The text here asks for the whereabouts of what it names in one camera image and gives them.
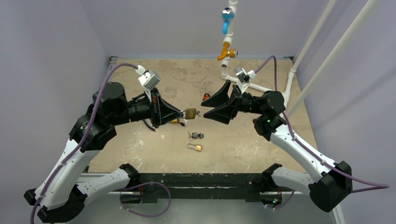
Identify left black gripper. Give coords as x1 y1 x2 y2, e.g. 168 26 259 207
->
110 87 184 128

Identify yellow black padlock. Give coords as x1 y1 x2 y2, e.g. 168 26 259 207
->
171 119 186 126

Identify orange black padlock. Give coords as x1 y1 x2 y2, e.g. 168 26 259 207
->
203 93 211 101

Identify black key bunch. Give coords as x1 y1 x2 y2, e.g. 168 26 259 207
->
188 133 204 141

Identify brass padlock long shackle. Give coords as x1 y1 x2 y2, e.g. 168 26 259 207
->
186 143 202 151

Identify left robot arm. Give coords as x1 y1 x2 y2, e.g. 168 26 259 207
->
24 82 183 224

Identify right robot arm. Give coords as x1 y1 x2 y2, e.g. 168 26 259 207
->
201 81 353 212

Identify orange tap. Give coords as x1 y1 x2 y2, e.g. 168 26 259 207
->
217 42 238 61

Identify black base bar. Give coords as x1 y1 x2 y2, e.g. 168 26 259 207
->
120 167 291 204

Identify blue tap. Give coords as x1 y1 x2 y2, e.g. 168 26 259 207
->
221 7 234 35

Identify white diagonal pole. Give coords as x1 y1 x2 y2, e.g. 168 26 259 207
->
286 0 379 117

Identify blue handled pliers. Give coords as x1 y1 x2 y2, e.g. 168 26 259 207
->
143 120 156 132

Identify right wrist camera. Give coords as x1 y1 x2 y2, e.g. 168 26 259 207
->
233 66 256 94

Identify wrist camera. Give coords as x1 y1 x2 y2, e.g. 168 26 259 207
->
233 66 256 94
135 65 161 101

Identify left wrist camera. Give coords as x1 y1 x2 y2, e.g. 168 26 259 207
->
135 65 161 101

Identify white pvc pipe frame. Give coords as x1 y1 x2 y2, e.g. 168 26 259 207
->
221 0 295 107

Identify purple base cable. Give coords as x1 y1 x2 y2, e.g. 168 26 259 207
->
119 181 172 218

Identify aluminium frame rail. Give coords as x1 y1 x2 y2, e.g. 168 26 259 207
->
83 56 118 155

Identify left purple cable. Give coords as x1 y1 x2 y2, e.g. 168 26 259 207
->
29 63 140 224

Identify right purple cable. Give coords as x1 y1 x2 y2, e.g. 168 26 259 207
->
254 55 390 194

